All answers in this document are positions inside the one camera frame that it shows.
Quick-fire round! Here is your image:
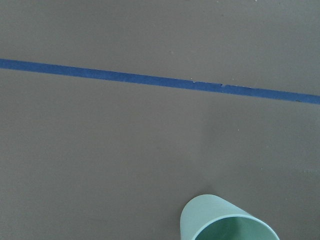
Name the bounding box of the mint green cup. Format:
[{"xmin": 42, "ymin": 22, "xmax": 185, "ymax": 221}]
[{"xmin": 179, "ymin": 194, "xmax": 279, "ymax": 240}]

